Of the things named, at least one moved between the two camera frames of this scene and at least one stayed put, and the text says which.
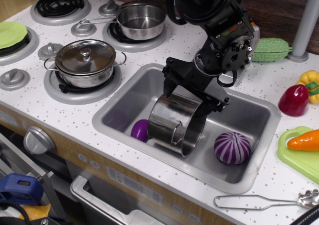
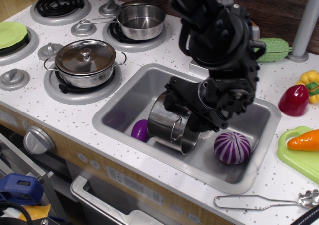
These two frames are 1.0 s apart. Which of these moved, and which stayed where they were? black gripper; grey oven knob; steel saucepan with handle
Moved: black gripper
Stayed: grey oven knob; steel saucepan with handle
